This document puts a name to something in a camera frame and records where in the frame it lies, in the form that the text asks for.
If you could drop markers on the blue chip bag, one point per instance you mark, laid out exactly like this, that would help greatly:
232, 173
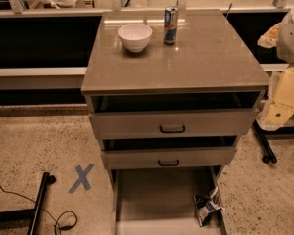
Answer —
205, 205

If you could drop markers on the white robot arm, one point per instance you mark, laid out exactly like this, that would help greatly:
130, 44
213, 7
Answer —
279, 106

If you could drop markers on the top grey drawer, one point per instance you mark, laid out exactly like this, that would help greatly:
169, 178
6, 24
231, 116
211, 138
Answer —
170, 124

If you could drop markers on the grey drawer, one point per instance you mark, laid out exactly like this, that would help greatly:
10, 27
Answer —
170, 124
168, 158
160, 201

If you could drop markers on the grey drawer cabinet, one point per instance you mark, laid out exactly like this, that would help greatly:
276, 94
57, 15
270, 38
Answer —
208, 68

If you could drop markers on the middle grey drawer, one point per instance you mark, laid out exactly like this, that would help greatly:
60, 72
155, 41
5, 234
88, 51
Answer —
168, 158

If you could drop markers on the bottom grey drawer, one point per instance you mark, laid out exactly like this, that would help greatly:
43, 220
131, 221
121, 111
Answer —
160, 201

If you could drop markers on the white ceramic bowl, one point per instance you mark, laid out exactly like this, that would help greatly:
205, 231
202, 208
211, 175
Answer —
135, 37

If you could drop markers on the blue tape cross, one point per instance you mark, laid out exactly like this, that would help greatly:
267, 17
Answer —
82, 174

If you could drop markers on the blue energy drink can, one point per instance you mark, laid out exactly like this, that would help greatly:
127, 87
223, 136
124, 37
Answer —
170, 24

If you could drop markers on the black stand leg right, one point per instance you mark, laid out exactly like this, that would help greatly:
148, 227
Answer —
269, 155

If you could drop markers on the black stand leg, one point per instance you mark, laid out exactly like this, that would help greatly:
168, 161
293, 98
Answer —
269, 155
28, 217

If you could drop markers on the black stand leg left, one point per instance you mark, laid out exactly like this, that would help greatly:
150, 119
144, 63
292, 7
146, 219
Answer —
28, 217

